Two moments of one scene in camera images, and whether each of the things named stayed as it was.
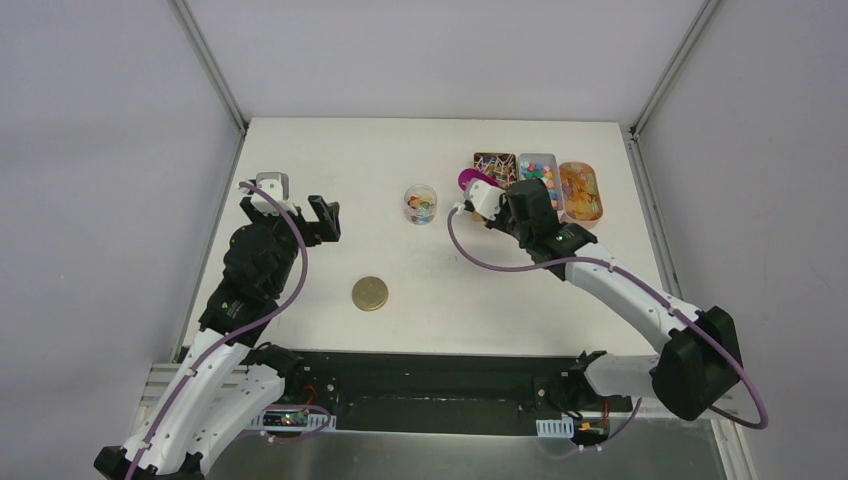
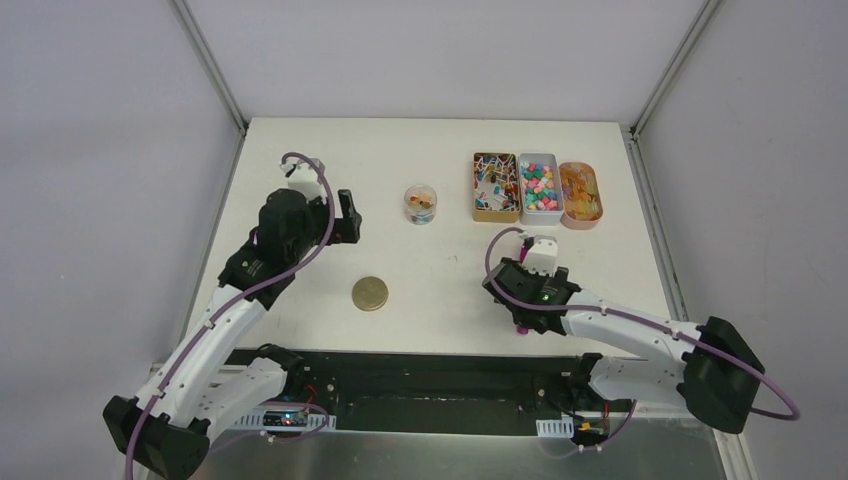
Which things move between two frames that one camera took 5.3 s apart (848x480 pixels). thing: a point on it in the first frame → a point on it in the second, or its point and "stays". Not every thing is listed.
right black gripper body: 504,221 → 516,317
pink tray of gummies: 582,204 stays
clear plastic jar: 420,203 stays
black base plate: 444,391 stays
